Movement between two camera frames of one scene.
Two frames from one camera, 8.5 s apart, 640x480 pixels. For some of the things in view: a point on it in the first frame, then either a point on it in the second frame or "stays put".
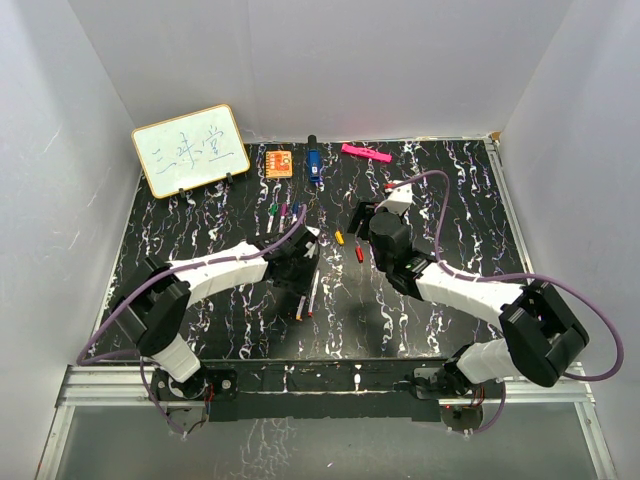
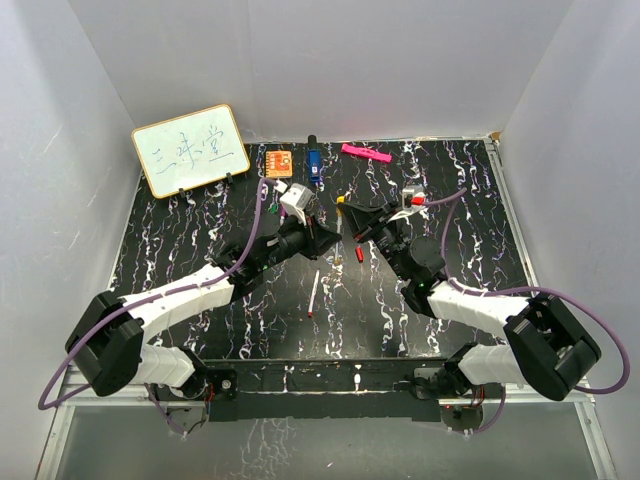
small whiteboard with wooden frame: [190, 150] stays put
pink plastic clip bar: [369, 153] stays put
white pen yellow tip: [299, 309] → [339, 214]
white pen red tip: [310, 313] stays put
